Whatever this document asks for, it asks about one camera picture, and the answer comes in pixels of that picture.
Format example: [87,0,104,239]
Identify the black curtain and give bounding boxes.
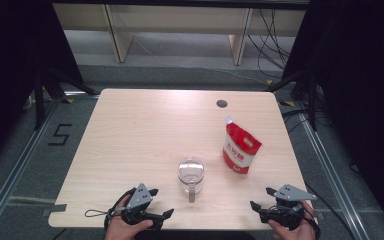
[0,0,85,171]
[281,0,384,233]

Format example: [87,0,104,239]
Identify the grey tape strip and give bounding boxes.
[41,203,68,218]

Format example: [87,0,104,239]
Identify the person's right hand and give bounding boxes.
[267,199,317,240]

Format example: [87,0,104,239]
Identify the clear glass jar with lid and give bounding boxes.
[177,156,206,204]

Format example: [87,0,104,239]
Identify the red and white sugar bag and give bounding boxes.
[222,115,263,175]

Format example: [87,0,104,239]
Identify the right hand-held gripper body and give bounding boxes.
[259,183,318,232]

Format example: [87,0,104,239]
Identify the black wrist strap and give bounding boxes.
[298,205,322,240]
[103,187,138,232]

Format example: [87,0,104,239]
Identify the black floor cable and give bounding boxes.
[304,182,359,240]

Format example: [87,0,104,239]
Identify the beige wooden desk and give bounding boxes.
[52,3,308,66]

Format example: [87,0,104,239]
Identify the aluminium floor rail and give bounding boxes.
[0,96,62,231]
[296,106,369,240]

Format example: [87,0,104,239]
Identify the thin black cord loop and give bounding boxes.
[84,208,110,218]

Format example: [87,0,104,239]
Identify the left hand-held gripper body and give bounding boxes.
[120,182,164,231]

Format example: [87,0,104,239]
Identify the bundle of black cables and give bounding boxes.
[246,8,298,80]

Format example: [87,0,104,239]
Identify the person's left hand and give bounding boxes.
[103,194,155,240]

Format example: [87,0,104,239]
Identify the black metal stand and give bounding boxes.
[265,69,318,132]
[32,64,100,132]

